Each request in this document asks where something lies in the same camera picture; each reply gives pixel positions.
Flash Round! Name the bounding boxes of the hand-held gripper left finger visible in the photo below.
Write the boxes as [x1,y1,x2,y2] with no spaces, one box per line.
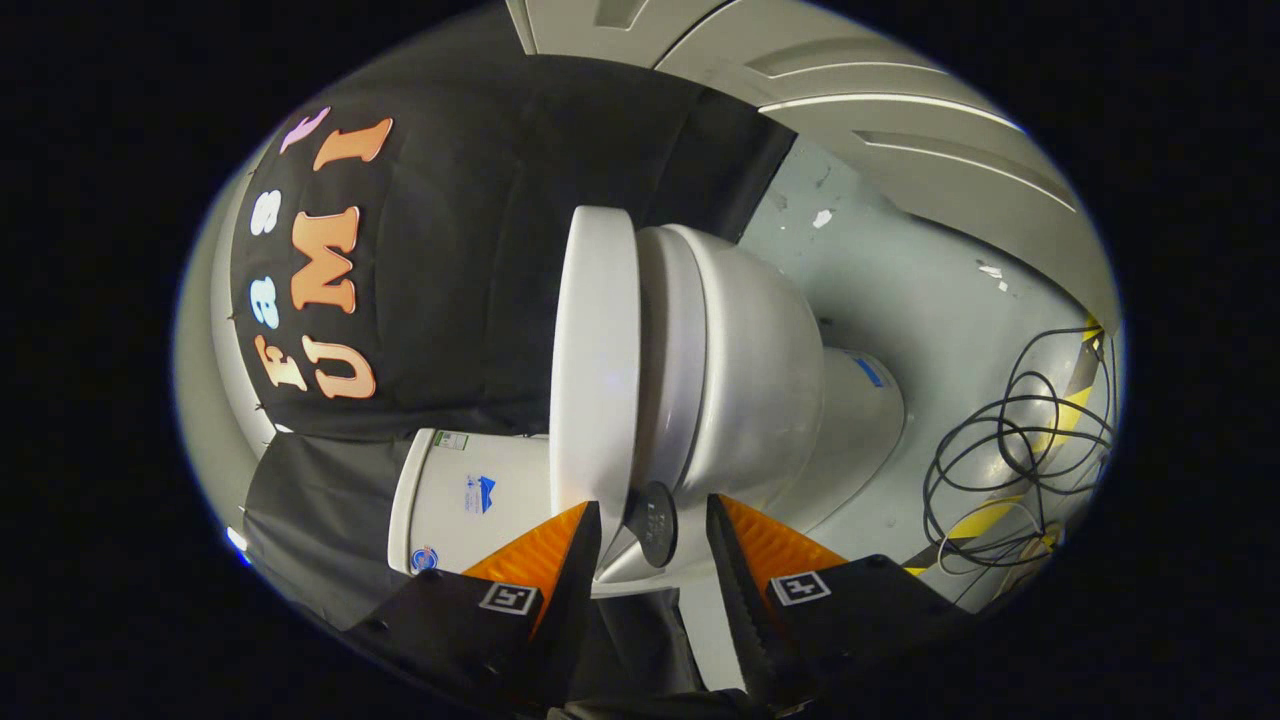
[345,500,603,716]

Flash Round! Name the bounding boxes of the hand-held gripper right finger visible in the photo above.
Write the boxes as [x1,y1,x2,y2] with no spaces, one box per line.
[706,494,986,716]

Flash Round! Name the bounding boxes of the white toilet lid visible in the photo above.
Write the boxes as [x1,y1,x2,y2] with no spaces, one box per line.
[549,206,681,599]

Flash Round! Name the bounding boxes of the white ceramic toilet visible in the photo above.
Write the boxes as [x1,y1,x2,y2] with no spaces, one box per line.
[388,225,906,599]

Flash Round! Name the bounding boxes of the white toilet seat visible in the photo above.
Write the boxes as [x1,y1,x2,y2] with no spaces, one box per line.
[635,228,707,501]

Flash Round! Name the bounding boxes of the black backdrop cloth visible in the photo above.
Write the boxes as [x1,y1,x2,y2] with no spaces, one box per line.
[230,55,798,691]

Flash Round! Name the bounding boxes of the white drawer cabinet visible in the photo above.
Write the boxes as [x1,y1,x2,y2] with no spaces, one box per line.
[505,0,1121,336]

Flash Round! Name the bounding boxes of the black cables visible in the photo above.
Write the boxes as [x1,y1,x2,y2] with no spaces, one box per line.
[922,318,1116,601]

